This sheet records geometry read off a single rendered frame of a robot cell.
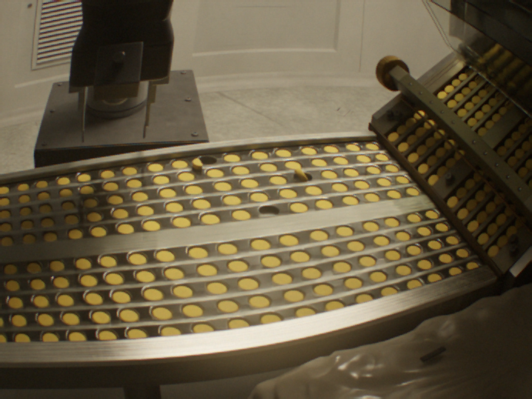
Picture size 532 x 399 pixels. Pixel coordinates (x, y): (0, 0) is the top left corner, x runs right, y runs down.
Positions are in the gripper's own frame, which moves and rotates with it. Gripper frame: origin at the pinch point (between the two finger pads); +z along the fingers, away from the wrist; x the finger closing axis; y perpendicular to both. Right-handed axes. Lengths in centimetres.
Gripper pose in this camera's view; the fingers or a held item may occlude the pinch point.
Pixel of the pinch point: (112, 138)
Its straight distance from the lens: 53.6
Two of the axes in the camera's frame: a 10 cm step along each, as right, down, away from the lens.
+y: 1.7, 5.2, -8.4
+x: 9.8, -0.1, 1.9
